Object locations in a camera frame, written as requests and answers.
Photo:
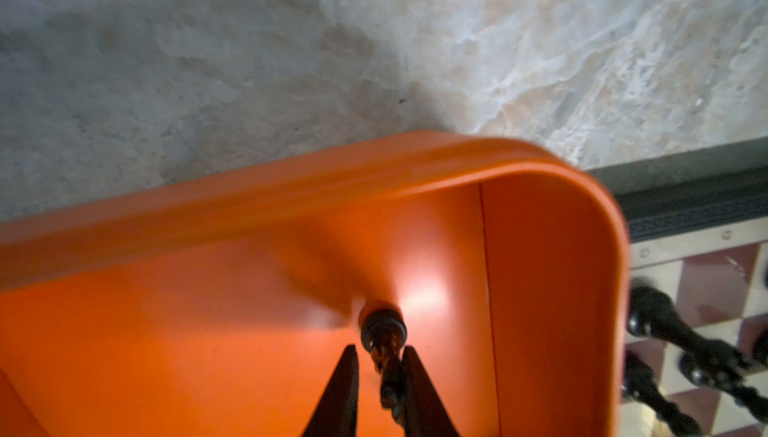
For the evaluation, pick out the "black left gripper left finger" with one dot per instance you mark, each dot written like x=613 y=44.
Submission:
x=337 y=410

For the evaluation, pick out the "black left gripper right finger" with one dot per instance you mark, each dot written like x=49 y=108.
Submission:
x=423 y=412

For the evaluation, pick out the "black chess piece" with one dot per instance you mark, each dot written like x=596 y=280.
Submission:
x=383 y=336

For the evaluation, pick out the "orange plastic tray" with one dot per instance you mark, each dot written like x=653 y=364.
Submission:
x=221 y=306

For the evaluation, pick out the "brown cream chessboard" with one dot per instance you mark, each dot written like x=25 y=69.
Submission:
x=697 y=351

